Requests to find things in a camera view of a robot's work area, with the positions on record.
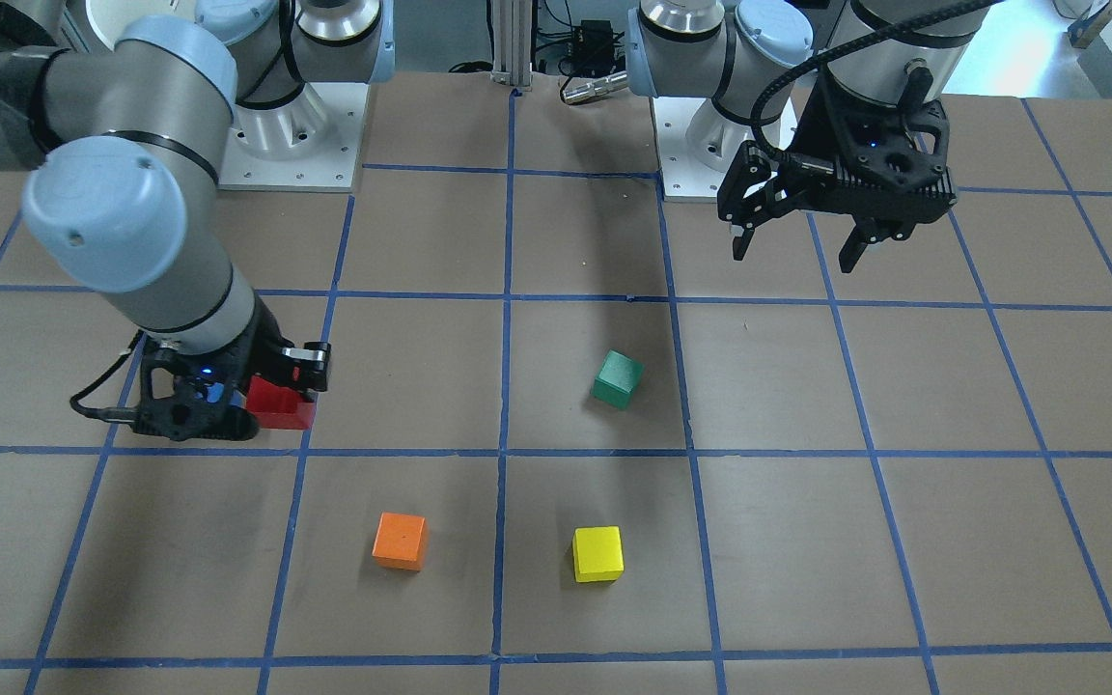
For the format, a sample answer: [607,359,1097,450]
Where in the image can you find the red wooden block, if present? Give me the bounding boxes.
[244,375,315,431]

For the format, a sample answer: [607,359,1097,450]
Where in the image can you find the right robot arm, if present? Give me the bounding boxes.
[0,1,396,401]

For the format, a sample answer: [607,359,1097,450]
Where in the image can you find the aluminium frame post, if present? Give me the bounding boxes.
[488,0,537,93]

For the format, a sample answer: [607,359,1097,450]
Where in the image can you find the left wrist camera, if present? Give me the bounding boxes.
[781,93,959,224]

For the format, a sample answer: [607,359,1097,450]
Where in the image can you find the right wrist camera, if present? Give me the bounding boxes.
[68,331,261,441]

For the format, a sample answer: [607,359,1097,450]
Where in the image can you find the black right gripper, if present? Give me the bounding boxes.
[219,299,334,404]

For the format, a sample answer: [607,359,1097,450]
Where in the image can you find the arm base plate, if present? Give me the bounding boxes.
[652,97,751,203]
[219,83,371,193]

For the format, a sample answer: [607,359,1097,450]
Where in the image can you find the green wooden block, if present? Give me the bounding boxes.
[590,350,645,410]

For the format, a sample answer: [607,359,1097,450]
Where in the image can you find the orange wooden block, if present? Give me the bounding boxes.
[371,512,430,570]

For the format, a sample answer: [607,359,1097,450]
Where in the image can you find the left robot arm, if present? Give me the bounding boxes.
[624,1,989,274]

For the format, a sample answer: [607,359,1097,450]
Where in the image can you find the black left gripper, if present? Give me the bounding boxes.
[716,73,949,274]

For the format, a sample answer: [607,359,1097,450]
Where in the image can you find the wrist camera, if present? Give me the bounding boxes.
[781,93,959,224]
[68,331,261,441]

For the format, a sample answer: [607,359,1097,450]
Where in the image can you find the yellow wooden block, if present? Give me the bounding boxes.
[570,525,624,582]

